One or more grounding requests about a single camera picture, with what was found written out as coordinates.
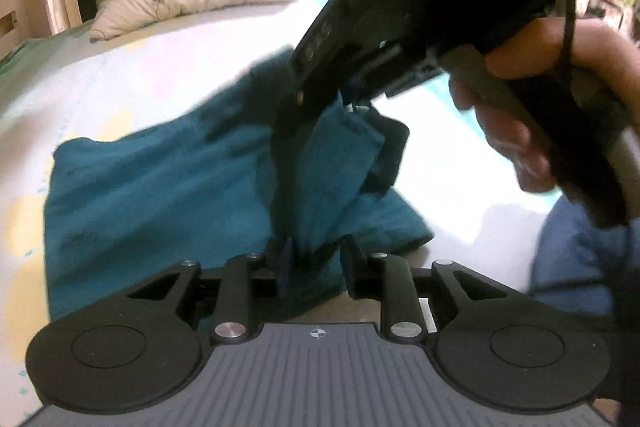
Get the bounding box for person's right hand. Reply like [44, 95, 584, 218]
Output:
[449, 17, 639, 193]

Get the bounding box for pastel floral bed sheet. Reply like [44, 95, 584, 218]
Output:
[1, 0, 556, 426]

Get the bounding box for teal blue pants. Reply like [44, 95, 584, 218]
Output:
[44, 52, 433, 320]

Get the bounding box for blue jeans leg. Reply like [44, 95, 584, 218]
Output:
[529, 197, 639, 321]

